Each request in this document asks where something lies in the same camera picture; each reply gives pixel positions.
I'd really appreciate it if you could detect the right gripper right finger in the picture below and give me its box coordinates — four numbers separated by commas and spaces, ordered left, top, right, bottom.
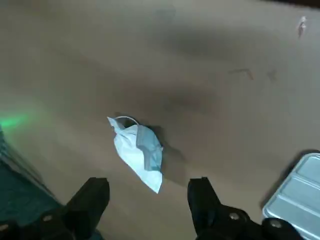
187, 176, 305, 240

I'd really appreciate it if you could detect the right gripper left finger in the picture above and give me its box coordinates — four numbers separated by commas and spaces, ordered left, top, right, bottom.
0, 176, 111, 240

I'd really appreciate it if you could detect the ribbed metal tray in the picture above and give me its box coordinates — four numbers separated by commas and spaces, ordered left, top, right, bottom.
261, 152, 320, 240

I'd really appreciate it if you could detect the used face mask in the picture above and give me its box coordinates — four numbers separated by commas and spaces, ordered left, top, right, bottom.
106, 115, 165, 195

